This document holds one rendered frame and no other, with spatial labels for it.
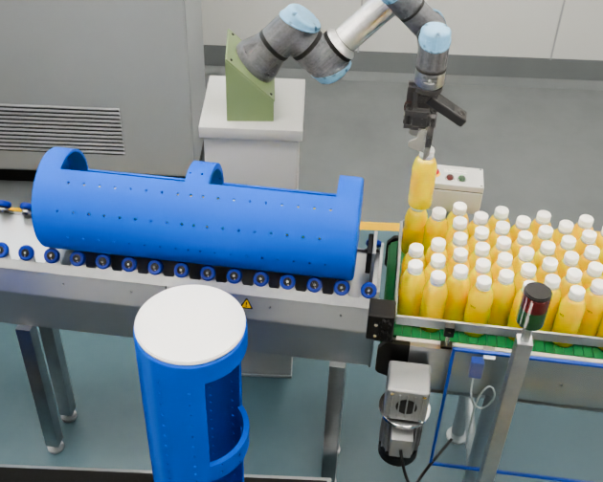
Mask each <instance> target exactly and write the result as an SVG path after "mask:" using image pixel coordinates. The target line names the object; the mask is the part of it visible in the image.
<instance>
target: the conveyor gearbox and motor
mask: <svg viewBox="0 0 603 482"><path fill-rule="evenodd" d="M430 394H431V366H430V365H429V364H423V363H414V362H405V361H390V362H389V369H388V376H387V382H386V391H385V393H384V394H383V395H382V396H381V398H380V401H379V411H380V414H381V416H382V419H381V426H380V432H379V444H378V452H379V455H380V456H381V458H382V459H383V460H384V461H385V462H387V463H388V464H390V465H393V466H396V467H402V470H403V473H404V476H405V479H406V481H407V482H410V480H409V477H408V475H407V472H406V468H405V466H407V465H409V464H411V462H412V461H413V460H414V459H415V457H416V455H417V450H418V446H419V443H420V438H421V433H422V429H423V424H425V422H426V421H427V420H428V418H429V416H430V411H431V408H430V404H429V399H430ZM433 463H434V462H432V463H429V464H428V466H427V467H426V468H425V470H424V471H423V472H422V473H421V474H420V475H419V477H418V478H417V480H416V481H415V482H419V481H420V480H421V478H422V477H423V475H424V474H425V473H426V471H427V470H428V469H429V468H430V466H431V465H432V464H433Z"/></svg>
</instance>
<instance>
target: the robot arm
mask: <svg viewBox="0 0 603 482"><path fill-rule="evenodd" d="M395 15H396V16H397V17H398V18H399V19H400V20H401V21H402V22H403V23H404V24H405V25H406V26H407V28H408V29H409V30H410V31H411V32H412V33H413V34H414V35H415V36H416V38H417V46H418V51H417V59H416V67H415V74H414V80H409V83H408V92H407V97H406V102H405V105H404V118H403V123H404V126H403V128H409V129H410V130H409V133H410V134H411V135H413V136H415V137H417V138H416V139H413V140H410V141H409V142H408V147H409V148H412V149H415V150H417V151H420V152H423V161H425V160H426V159H427V157H428V156H429V155H430V150H431V145H432V139H433V134H434V128H436V116H437V112H438V113H440V114H441V115H443V116H444V117H446V118H447V119H449V120H450V121H452V122H453V123H455V124H456V125H458V126H460V127H461V126H462V125H463V124H465V123H466V118H467V112H466V111H464V110H463V109H461V108H460V107H458V106H457V105H456V104H454V103H453V102H451V101H450V100H448V99H447V98H445V97H444V96H442V95H441V94H440V93H441V92H442V87H443V85H444V79H445V73H446V67H447V61H448V54H449V49H450V46H451V41H452V39H451V33H452V32H451V29H450V28H449V27H447V25H446V21H445V18H444V16H443V14H442V13H441V12H440V11H439V10H436V9H432V8H431V7H430V6H429V5H428V3H427V2H426V1H425V0H368V1H367V2H366V3H365V4H364V5H363V6H362V7H361V8H359V9H358V10H357V11H356V12H355V13H354V14H352V15H351V16H350V17H349V18H348V19H347V20H346V21H345V22H344V23H342V24H341V25H340V26H339V27H338V28H337V29H328V30H327V31H326V32H324V33H322V32H321V31H320V29H321V23H320V21H319V20H318V19H317V18H316V17H315V15H314V14H313V13H312V12H311V11H309V10H308V9H307V8H305V7H303V6H302V5H299V4H290V5H288V6H287V7H286V8H285V9H284V10H282V11H280V12H279V14H278V15H277V16H276V17H275V18H274V19H273V20H272V21H271V22H270V23H269V24H267V25H266V26H265V27H264V28H263V29H262V30H261V31H260V32H259V33H257V34H255V35H252V36H250V37H248V38H246V39H243V40H242V41H240V42H239V43H238V44H237V45H236V52H237V55H238V57H239V59H240V60H241V62H242V63H243V65H244V66H245V67H246V69H247V70H248V71H249V72H250V73H251V74H252V75H253V76H255V77H256V78H257V79H259V80H261V81H263V82H266V83H269V82H271V81H272V80H273V79H274V78H275V77H276V75H277V73H278V72H279V69H280V67H281V65H282V64H283V62H284V61H285V60H286V59H287V58H288V57H289V56H292V57H293V58H294V59H295V60H296V61H297V62H298V63H300V64H301V66H302V67H303V68H304V69H305V70H306V71H307V72H308V73H309V74H310V75H311V76H312V77H314V78H315V79H317V80H318V81H319V82H320V83H321V84H330V83H333V82H335V81H337V80H338V79H340V78H341V77H343V76H344V75H345V74H346V72H347V71H348V70H349V69H350V67H351V59H352V58H353V57H354V51H355V50H356V49H357V48H358V47H359V46H361V45H362V44H363V43H364V42H365V41H366V40H367V39H369V38H370V37H371V36H372V35H373V34H374V33H376V32H377V31H378V30H379V29H380V28H381V27H383V26H384V25H385V24H386V23H387V22H388V21H390V20H391V19H392V18H393V17H394V16H395Z"/></svg>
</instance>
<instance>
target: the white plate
mask: <svg viewBox="0 0 603 482"><path fill-rule="evenodd" d="M245 326H246V318H245V314H244V311H243V309H242V307H241V305H240V304H239V303H238V301H237V300H236V299H235V298H234V297H232V296H231V295H229V294H228V293H226V292H224V291H222V290H219V289H217V288H214V287H211V286H206V285H182V286H177V287H173V288H170V289H167V290H164V291H162V292H161V293H159V294H157V295H155V296H153V297H152V298H151V299H149V300H148V301H147V302H146V303H145V304H144V305H143V306H142V308H141V309H140V310H139V312H138V314H137V316H136V318H135V323H134V331H135V336H136V340H137V342H138V343H139V344H140V346H141V347H142V348H143V349H144V350H145V351H146V352H147V354H148V355H150V356H151V357H153V358H154V359H156V360H159V361H161V362H166V363H170V364H176V365H197V364H202V363H207V362H212V361H214V360H217V359H219V358H221V357H223V356H224V355H226V354H228V353H229V352H230V351H232V350H233V349H234V348H235V347H236V346H237V345H238V343H239V342H240V340H241V339H242V337H243V334H244V331H245Z"/></svg>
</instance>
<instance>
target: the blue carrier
mask: <svg viewBox="0 0 603 482"><path fill-rule="evenodd" d="M68 183H70V184H68ZM84 185H85V186H84ZM99 186H100V187H99ZM363 193H364V179H363V178H362V177H354V176H345V175H341V176H340V179H339V184H338V190H337V194H335V193H325V192H316V191H306V190H296V189H287V188H277V187H268V186H250V185H241V184H231V183H224V177H223V170H222V167H221V164H219V163H210V162H200V161H194V162H192V163H191V165H190V168H189V170H188V173H187V176H186V179H183V178H174V177H165V176H155V175H145V174H136V173H126V172H117V171H107V170H97V169H89V168H88V164H87V161H86V159H85V156H84V154H83V153H82V152H81V151H80V150H79V149H75V148H65V147H53V148H51V149H50V150H48V151H47V152H46V153H45V155H44V156H43V158H42V159H41V161H40V164H39V166H38V168H37V171H36V173H35V177H34V181H33V192H32V221H33V230H34V233H35V236H36V238H37V240H38V241H39V243H40V244H41V245H42V246H44V247H47V248H55V249H63V250H72V251H81V252H98V253H107V254H115V255H124V256H133V257H141V258H151V259H160V260H168V261H177V262H186V263H194V264H204V265H213V266H221V267H230V268H239V269H247V270H256V271H265V272H274V273H283V274H299V275H308V276H317V277H326V278H335V279H343V280H352V279H353V277H354V273H355V265H356V257H357V250H358V241H359V231H360V223H361V213H362V204H363ZM177 194H179V195H177ZM191 195H192V196H191ZM190 196H191V197H190ZM203 196H204V198H202V197H203ZM217 198H219V199H218V200H217ZM233 200H235V201H233ZM282 205H283V206H282ZM297 207H299V208H297ZM313 208H315V209H313ZM330 209H332V211H330ZM73 212H74V213H73ZM88 213H89V214H90V215H89V214H88ZM103 215H105V217H104V216H103ZM120 217H121V218H120ZM135 218H136V219H137V220H135ZM181 223H183V225H181ZM194 225H195V226H194ZM206 226H208V227H206ZM222 228H224V230H223V229H222ZM270 232H272V234H270ZM286 234H288V236H286ZM303 236H304V237H303ZM319 237H320V238H321V239H319Z"/></svg>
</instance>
